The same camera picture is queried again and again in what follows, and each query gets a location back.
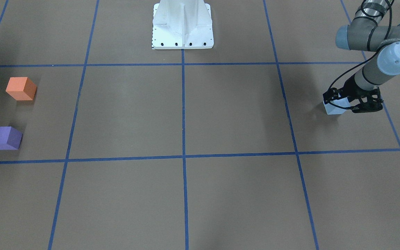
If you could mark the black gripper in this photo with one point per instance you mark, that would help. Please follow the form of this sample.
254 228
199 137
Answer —
350 87

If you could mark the light blue foam block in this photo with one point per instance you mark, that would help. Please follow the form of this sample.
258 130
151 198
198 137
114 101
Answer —
337 107

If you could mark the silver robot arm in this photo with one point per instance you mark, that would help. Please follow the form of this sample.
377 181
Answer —
365 34

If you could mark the orange foam block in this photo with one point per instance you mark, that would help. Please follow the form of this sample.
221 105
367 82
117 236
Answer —
21 88

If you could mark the purple foam block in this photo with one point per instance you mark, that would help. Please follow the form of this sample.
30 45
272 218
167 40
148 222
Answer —
10 138

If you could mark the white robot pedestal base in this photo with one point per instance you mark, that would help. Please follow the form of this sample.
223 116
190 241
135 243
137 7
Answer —
182 24

